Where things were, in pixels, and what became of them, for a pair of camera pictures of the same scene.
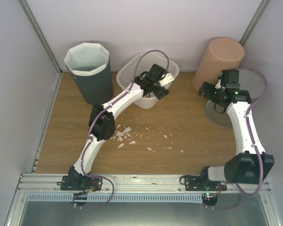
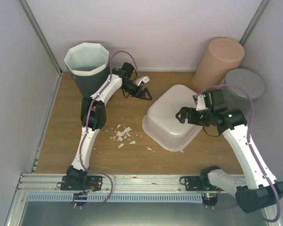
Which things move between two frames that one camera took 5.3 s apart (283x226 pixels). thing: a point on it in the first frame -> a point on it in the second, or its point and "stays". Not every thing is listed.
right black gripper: x=202 y=89 -> x=184 y=111
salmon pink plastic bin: x=222 y=54 stays
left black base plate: x=80 y=183 stays
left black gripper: x=160 y=94 -> x=142 y=95
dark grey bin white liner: x=88 y=64 stays
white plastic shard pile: x=120 y=134 stays
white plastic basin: x=153 y=71 -> x=160 y=121
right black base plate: x=201 y=183 stays
